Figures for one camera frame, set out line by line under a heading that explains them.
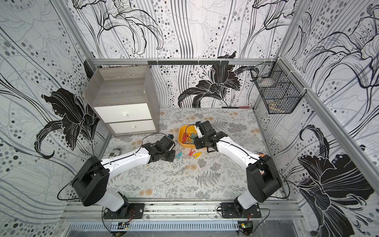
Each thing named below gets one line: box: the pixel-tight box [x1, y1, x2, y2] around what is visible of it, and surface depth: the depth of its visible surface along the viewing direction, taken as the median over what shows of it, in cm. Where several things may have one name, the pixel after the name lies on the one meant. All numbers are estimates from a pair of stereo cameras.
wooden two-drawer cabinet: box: [84, 65, 160, 137], surface depth 88 cm
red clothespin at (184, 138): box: [182, 132, 189, 144], surface depth 100 cm
